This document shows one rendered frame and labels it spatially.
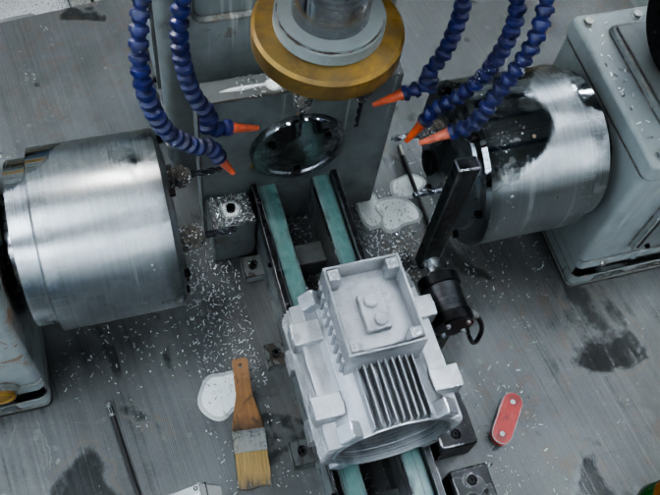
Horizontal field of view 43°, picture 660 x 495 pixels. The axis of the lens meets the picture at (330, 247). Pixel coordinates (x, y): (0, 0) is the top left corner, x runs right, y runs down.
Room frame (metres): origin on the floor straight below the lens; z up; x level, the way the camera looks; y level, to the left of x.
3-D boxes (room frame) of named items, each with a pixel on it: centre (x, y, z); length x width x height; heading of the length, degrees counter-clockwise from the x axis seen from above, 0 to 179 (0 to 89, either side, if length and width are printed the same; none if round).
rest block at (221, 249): (0.67, 0.17, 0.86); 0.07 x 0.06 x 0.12; 116
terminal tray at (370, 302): (0.45, -0.07, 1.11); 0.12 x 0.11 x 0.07; 26
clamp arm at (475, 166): (0.60, -0.14, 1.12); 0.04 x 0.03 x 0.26; 26
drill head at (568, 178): (0.80, -0.26, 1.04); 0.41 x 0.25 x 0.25; 116
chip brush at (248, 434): (0.37, 0.07, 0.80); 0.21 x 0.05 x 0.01; 20
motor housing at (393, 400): (0.41, -0.08, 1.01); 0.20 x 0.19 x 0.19; 26
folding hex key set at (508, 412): (0.46, -0.33, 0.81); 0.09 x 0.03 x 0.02; 167
